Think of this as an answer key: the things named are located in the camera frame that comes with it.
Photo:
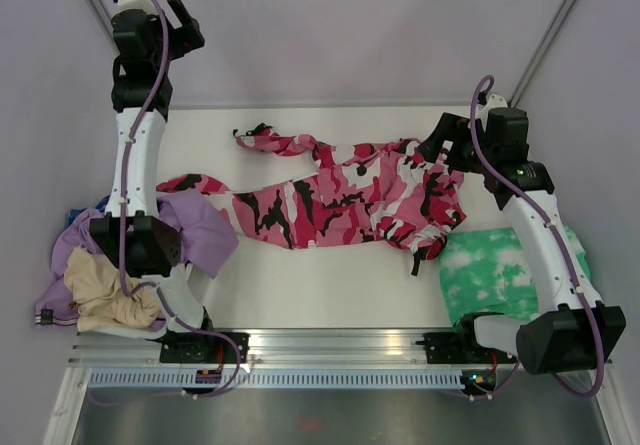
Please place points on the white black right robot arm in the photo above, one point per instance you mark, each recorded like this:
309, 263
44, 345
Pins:
574, 330

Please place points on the aluminium front rail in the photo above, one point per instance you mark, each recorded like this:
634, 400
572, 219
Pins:
279, 348

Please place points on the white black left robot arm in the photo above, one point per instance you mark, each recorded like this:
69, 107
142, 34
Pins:
131, 233

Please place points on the purple trousers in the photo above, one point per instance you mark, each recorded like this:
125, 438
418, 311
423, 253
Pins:
207, 241

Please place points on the aluminium frame post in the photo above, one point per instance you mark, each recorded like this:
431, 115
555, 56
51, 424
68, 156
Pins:
551, 34
95, 0

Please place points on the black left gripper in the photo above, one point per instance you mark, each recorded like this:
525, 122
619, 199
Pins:
187, 37

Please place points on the aluminium frame rear rail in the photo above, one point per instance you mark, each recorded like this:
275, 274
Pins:
317, 104

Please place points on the white slotted cable duct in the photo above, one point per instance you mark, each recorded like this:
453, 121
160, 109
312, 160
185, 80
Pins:
445, 379

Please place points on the aluminium frame rear right post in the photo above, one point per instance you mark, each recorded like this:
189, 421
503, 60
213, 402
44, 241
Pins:
551, 34

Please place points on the beige garment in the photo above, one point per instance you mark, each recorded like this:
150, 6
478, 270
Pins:
98, 297

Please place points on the green white folded trousers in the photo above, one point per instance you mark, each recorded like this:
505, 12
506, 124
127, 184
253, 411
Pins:
486, 271

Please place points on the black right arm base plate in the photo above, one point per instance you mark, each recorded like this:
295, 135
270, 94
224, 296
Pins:
447, 348

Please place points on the aluminium frame rear left post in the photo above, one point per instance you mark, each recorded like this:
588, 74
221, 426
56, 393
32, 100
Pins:
95, 0

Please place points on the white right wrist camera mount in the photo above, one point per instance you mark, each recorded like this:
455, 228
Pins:
488, 102

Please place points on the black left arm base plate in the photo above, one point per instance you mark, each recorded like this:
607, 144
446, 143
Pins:
191, 348

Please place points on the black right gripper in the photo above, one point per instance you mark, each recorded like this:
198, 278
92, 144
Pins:
452, 127

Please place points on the pink camouflage trousers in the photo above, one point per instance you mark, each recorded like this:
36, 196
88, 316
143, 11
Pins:
357, 194

